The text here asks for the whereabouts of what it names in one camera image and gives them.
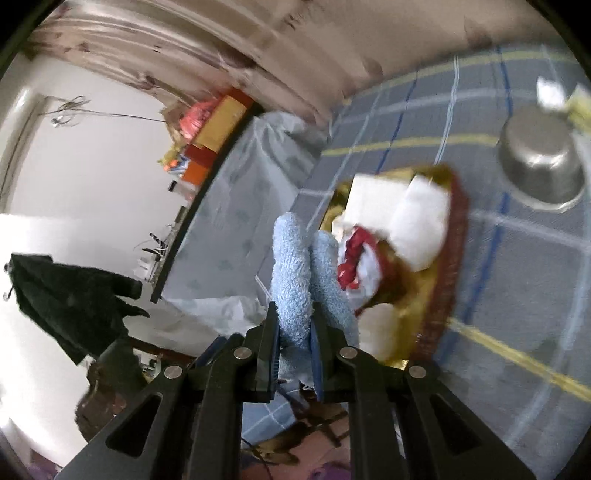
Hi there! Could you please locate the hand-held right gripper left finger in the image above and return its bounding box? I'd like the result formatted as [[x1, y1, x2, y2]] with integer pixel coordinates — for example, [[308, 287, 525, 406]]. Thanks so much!
[[55, 302, 282, 480]]

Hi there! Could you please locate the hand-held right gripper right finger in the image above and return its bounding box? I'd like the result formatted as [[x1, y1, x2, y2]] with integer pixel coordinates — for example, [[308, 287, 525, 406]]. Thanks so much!
[[310, 318, 536, 480]]

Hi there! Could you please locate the cream scrunchie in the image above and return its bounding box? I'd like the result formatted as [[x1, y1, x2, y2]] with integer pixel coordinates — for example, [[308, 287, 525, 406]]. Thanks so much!
[[355, 302, 416, 363]]

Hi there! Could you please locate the light blue towel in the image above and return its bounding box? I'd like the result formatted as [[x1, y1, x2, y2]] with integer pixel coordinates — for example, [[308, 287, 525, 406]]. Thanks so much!
[[270, 212, 361, 381]]

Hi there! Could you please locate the red ruffled cloth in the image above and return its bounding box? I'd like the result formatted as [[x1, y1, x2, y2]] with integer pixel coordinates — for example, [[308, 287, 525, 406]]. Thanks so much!
[[337, 226, 384, 296]]

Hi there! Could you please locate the red tin box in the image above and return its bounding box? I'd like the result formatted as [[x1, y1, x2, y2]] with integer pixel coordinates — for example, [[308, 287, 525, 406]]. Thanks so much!
[[318, 165, 469, 370]]

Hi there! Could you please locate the white sock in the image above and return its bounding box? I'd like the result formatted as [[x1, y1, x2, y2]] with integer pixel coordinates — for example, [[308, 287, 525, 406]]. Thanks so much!
[[346, 174, 414, 227]]

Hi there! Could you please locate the white square cloth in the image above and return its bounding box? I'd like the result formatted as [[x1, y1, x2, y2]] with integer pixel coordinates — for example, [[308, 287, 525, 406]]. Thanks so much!
[[388, 173, 451, 273]]

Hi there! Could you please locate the small white cloth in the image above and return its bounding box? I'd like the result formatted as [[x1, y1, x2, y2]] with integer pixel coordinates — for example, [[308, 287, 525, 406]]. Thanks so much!
[[536, 78, 568, 112]]

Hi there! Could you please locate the white cloth with yellow trim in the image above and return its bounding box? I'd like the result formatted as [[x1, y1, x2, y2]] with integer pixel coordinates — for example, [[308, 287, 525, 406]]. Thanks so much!
[[563, 83, 591, 130]]

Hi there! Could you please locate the translucent plastic table cover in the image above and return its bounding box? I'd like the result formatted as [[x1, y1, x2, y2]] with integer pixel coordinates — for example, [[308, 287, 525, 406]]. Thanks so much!
[[159, 113, 333, 352]]

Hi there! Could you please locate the orange box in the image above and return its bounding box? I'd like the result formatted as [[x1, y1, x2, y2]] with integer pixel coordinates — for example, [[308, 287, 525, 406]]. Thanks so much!
[[182, 157, 208, 185]]

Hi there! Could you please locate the dark hanging jacket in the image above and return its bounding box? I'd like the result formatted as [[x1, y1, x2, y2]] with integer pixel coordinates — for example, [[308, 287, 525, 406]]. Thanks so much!
[[9, 253, 151, 365]]

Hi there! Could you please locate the yellow green plush toy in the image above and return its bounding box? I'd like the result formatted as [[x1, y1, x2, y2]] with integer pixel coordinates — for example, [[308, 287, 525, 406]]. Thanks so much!
[[159, 138, 185, 171]]

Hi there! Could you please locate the red cardboard box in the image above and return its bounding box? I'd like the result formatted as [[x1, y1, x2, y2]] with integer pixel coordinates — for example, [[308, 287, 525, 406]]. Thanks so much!
[[185, 88, 254, 153]]

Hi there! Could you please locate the red plastic bag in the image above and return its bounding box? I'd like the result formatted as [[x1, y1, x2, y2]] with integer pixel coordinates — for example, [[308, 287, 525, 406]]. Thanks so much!
[[179, 102, 218, 139]]

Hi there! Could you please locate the steel bowl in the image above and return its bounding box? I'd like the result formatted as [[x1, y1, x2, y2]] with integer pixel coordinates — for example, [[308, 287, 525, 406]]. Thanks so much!
[[498, 106, 586, 210]]

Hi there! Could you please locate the beige leaf print curtain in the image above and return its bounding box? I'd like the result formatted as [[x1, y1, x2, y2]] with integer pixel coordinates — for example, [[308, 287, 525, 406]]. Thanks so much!
[[28, 0, 509, 134]]

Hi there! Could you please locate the white cable bundle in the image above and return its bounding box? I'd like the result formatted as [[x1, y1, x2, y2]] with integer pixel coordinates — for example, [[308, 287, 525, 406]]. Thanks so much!
[[134, 231, 168, 273]]

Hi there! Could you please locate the thin wall cable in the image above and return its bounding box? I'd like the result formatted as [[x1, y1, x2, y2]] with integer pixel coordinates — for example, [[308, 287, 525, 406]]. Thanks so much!
[[44, 95, 167, 127]]

